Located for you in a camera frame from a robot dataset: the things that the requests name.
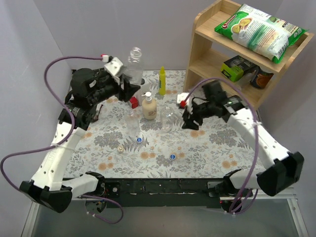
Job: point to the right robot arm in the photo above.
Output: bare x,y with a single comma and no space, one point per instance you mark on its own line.
282,168

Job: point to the yellow-green tube bottle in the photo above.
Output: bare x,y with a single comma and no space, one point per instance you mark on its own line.
162,81

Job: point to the clear plastic bottle middle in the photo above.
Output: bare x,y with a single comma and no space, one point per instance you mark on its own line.
167,118

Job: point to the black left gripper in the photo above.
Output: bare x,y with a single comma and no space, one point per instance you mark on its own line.
123,88

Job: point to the green chips bag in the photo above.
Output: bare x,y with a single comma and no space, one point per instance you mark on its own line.
260,32

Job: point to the red toothpaste box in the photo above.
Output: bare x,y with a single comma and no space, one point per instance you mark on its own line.
133,102

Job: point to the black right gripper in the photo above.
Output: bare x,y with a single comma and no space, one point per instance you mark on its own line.
200,109

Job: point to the beige pump lotion bottle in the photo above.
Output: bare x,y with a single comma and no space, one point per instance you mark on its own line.
149,106

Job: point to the white bottle black cap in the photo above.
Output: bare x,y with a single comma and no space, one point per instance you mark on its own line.
145,87

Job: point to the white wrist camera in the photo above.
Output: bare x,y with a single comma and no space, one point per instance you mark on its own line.
184,101
113,66

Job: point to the green black box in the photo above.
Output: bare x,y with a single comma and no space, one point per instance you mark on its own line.
234,68

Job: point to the clear small bottle on shelf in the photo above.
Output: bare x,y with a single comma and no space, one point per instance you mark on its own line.
246,79

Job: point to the tin can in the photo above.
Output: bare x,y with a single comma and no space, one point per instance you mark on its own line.
261,78

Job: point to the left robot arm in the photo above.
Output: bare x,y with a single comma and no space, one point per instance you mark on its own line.
48,186

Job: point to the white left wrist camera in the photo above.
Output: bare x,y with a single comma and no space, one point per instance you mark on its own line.
113,66

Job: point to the clear plastic bottle left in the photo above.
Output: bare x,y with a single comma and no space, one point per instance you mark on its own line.
132,123

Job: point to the wooden shelf unit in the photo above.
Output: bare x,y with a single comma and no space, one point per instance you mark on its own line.
205,62

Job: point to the clear plastic bottle large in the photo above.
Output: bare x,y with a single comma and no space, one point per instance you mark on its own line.
134,67

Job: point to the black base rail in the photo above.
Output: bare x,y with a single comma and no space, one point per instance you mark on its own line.
170,192

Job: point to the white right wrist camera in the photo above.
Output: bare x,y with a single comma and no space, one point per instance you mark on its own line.
184,101

